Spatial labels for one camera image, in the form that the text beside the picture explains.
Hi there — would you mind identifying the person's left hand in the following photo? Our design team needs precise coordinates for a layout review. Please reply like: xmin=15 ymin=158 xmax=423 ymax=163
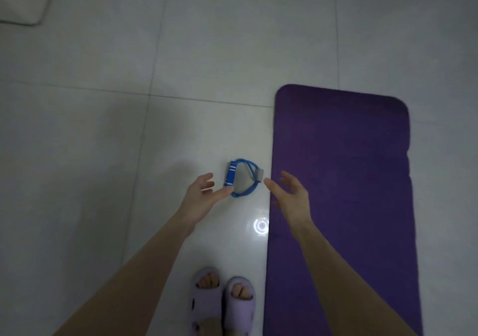
xmin=179 ymin=172 xmax=234 ymax=232

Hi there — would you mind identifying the person's right forearm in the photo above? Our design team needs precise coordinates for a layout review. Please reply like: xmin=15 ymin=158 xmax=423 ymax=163
xmin=297 ymin=218 xmax=420 ymax=336

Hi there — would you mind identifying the purple yoga mat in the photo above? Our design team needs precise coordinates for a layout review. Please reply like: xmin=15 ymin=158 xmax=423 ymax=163
xmin=262 ymin=84 xmax=425 ymax=336

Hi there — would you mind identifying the lilac slipper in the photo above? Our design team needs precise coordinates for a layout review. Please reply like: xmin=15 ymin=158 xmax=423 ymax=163
xmin=223 ymin=276 xmax=257 ymax=336
xmin=190 ymin=267 xmax=225 ymax=336

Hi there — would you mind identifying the person's left forearm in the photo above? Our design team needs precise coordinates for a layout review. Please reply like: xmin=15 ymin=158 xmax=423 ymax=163
xmin=54 ymin=215 xmax=195 ymax=336

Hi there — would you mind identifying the lilac right slipper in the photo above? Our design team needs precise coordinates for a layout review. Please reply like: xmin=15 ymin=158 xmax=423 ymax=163
xmin=223 ymin=276 xmax=257 ymax=336

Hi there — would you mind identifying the lilac left slipper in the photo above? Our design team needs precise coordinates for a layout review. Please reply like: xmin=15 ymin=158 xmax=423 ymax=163
xmin=190 ymin=267 xmax=225 ymax=336

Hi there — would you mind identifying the person's right hand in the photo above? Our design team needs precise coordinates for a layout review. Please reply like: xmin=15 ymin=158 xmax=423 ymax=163
xmin=264 ymin=171 xmax=313 ymax=236

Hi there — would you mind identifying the blue resistance band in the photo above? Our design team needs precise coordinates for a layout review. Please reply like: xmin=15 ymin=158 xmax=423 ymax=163
xmin=224 ymin=158 xmax=265 ymax=198

